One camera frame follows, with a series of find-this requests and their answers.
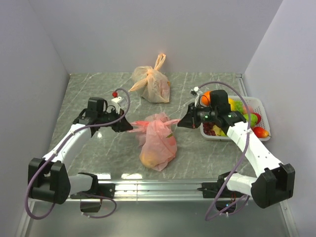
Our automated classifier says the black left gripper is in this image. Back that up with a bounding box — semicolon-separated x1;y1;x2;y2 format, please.
98;108;132;133

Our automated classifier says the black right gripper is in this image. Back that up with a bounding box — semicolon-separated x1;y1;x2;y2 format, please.
178;102;218;129

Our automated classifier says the pink plastic bag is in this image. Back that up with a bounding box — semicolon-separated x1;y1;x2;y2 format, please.
130;112;180;171

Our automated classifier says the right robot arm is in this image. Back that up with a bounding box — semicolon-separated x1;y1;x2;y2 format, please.
177;87;295;208

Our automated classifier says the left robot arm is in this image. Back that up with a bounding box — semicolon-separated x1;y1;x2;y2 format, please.
27;96;133;204

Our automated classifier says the orange fake orange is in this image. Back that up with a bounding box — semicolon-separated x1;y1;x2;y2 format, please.
200;91;211;106

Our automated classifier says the yellow fake banana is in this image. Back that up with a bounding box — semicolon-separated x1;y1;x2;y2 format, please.
228;98;235;105

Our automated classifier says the tied beige plastic bag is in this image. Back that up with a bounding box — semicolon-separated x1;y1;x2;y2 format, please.
129;53;170;103

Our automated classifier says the green fake guava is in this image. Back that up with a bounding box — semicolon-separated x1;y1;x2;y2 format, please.
243;113;257;123

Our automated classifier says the red yellow fake pear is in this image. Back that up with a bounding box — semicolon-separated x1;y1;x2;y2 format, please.
252;127;270;138

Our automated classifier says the dark red grape bunch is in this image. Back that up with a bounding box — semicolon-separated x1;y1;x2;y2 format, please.
203;122;216;136

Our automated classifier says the green grape bunch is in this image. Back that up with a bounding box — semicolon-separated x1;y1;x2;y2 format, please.
234;100;244;113

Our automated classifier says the white plastic fruit basket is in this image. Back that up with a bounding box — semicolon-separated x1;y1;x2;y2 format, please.
200;96;271;141

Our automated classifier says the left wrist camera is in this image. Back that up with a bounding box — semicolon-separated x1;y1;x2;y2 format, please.
110;91;124;114

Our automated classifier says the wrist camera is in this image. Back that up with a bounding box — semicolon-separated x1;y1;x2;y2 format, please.
110;91;124;114
190;86;203;107

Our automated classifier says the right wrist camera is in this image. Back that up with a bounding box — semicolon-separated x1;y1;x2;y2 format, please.
190;86;203;107

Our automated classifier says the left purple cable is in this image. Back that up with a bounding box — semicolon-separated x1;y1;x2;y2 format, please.
24;87;131;220

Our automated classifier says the purple cable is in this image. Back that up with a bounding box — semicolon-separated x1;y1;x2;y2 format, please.
24;87;131;220
197;81;250;222

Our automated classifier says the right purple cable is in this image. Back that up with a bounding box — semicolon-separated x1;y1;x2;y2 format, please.
197;81;250;222

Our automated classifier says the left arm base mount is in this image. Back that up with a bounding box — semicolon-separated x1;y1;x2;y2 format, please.
70;183;116;213

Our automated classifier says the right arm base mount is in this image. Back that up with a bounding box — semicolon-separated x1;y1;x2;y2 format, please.
197;182;243;211

